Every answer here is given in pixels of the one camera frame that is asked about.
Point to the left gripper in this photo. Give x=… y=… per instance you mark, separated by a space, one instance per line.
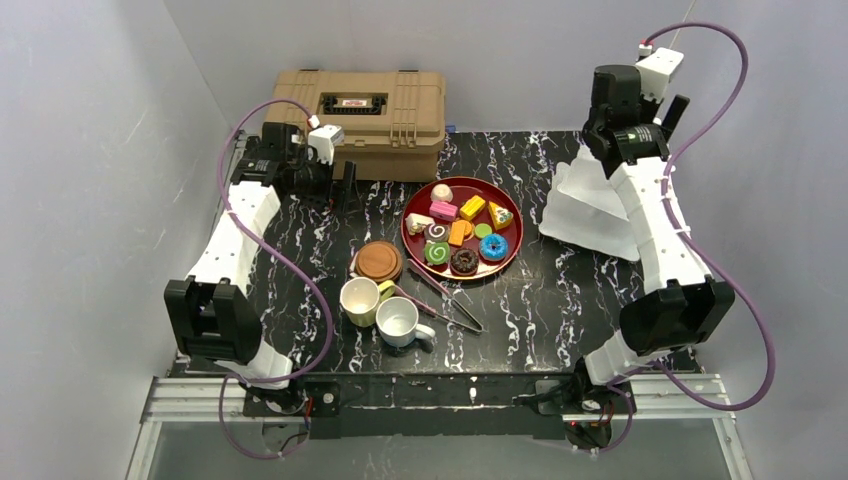
x=318 y=183

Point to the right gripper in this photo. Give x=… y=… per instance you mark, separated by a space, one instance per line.
x=667 y=125

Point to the tan plastic toolbox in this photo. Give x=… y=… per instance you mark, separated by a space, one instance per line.
x=393 y=122

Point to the pink handled metal tongs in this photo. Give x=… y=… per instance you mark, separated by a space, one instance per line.
x=476 y=327

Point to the red round tray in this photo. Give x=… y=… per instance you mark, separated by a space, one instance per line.
x=464 y=188

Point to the white tiered cake stand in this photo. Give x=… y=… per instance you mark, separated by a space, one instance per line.
x=583 y=209

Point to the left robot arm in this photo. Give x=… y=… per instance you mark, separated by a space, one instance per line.
x=209 y=311

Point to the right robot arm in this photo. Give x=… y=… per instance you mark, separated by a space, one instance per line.
x=682 y=303

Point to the wooden coaster stack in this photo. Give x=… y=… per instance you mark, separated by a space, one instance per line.
x=378 y=260

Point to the white toy cake slice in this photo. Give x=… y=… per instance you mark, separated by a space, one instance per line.
x=417 y=223

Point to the brown swirl roll cake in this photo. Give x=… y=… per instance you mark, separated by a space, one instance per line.
x=436 y=233

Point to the white round toy mochi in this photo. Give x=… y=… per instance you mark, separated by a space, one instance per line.
x=441 y=193

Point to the pink toy cake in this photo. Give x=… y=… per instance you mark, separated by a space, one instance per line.
x=444 y=211

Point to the yellow green mug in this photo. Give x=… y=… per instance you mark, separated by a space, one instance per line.
x=360 y=298

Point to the green swirl roll cake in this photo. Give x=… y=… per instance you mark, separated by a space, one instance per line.
x=437 y=253

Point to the orange toy cake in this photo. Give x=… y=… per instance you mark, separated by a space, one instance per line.
x=461 y=230

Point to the yellow toy cake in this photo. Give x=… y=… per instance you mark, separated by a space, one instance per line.
x=472 y=208

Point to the white grey mug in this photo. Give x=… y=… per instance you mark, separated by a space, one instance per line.
x=397 y=320

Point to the chocolate toy donut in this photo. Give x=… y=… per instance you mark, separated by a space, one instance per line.
x=464 y=262

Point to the green toy macaron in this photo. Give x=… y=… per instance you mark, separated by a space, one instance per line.
x=482 y=230

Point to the blue toy donut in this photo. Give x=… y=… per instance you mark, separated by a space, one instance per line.
x=493 y=248

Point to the yellow triangle cake slice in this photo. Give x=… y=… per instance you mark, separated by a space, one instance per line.
x=501 y=216

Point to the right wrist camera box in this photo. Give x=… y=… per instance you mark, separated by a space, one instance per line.
x=657 y=68

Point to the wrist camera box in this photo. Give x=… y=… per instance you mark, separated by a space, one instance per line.
x=324 y=138
x=657 y=68

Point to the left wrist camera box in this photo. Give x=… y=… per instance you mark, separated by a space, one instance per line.
x=324 y=138

